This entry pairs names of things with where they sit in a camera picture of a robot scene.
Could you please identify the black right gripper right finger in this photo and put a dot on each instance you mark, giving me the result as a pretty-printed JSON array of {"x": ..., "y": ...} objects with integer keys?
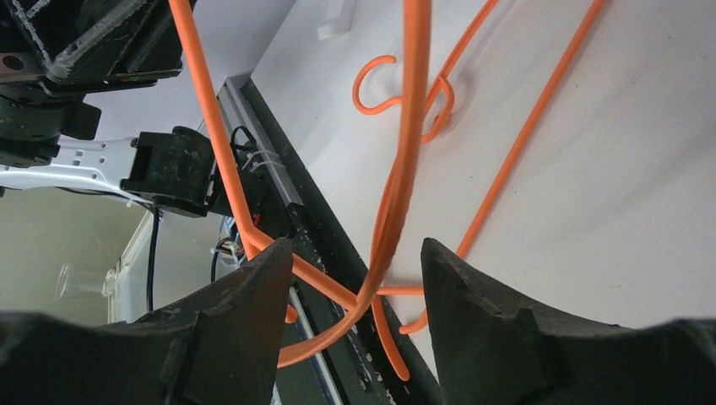
[{"x": 495, "y": 345}]

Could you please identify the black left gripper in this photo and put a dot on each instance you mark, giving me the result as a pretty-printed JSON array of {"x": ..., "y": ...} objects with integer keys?
[{"x": 54, "y": 53}]

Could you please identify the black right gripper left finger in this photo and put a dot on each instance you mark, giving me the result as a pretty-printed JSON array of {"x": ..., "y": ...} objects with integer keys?
[{"x": 218, "y": 345}]

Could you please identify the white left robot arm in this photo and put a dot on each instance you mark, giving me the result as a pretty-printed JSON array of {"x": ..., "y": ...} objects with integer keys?
[{"x": 173, "y": 171}]

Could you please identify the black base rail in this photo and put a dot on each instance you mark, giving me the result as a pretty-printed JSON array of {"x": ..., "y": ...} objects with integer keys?
[{"x": 357, "y": 361}]

